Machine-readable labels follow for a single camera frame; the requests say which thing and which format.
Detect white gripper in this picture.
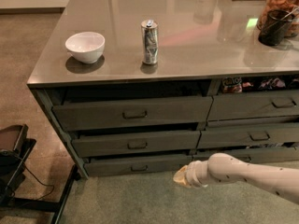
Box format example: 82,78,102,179
173,161,207,188

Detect grey drawer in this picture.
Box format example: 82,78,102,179
84,154,192,176
181,147,299,166
52,96,212,131
207,90,299,121
72,130,200,158
198,123,299,149

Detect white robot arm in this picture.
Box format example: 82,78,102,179
173,153,299,204

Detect grey drawer cabinet island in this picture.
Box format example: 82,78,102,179
28,0,299,177

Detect colourful snack bag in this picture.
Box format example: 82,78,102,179
222,77,242,93

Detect dark snack bags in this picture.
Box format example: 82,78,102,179
242,76,299,92

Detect silver drink can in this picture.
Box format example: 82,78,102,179
141,20,158,64

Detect white ceramic bowl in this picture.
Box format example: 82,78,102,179
64,32,106,63

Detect black mesh cup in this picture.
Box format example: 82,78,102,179
258,9,295,46

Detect glass snack jar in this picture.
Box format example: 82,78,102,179
257,0,299,29

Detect black cable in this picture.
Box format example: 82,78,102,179
6,165,56,205

